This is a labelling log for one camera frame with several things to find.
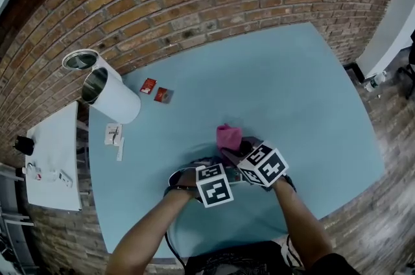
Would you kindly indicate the small white printed card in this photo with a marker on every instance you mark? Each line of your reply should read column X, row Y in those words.
column 113, row 135

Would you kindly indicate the white metal rack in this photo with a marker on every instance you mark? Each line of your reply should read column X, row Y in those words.
column 13, row 222

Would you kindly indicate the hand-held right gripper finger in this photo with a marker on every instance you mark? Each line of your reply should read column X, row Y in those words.
column 248, row 146
column 231, row 155

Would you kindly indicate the red and white packet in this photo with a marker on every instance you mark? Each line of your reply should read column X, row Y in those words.
column 37, row 175

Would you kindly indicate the clear plastic water bottle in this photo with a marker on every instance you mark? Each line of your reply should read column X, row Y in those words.
column 376, row 81

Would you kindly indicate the white power strip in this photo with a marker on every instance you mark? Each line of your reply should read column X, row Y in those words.
column 65, row 179

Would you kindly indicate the small round silver object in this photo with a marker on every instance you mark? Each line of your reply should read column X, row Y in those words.
column 29, row 168

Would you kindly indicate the round steel bin lid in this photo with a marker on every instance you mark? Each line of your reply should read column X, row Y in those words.
column 80, row 59

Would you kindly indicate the person's right forearm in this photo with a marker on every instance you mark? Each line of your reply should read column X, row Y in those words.
column 301, row 222

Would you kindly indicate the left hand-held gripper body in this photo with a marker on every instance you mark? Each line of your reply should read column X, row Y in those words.
column 214, row 189

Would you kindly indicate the pink cloth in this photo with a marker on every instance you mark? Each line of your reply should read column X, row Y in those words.
column 228, row 137

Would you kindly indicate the person's black printed shirt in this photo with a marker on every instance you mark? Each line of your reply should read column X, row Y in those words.
column 233, row 262

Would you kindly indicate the person's left hand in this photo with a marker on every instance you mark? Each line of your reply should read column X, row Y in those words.
column 187, row 183

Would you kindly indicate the clear plastic wrapper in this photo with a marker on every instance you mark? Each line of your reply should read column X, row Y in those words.
column 50, row 176

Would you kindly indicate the red packet with grey edge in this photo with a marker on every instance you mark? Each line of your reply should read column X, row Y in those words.
column 163, row 95

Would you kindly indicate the person's left forearm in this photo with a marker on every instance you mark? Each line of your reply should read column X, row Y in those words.
column 146, row 234

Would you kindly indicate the plain red packet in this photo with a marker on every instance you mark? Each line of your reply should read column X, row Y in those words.
column 148, row 86

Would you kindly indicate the narrow white paper strip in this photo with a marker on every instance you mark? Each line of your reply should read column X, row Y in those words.
column 120, row 148

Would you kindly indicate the black pouch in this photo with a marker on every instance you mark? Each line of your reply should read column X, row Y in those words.
column 23, row 146

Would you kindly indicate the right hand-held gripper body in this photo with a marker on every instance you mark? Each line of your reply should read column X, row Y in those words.
column 264, row 165

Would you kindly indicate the white cylindrical trash bin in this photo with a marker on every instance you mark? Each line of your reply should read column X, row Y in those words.
column 115, row 97

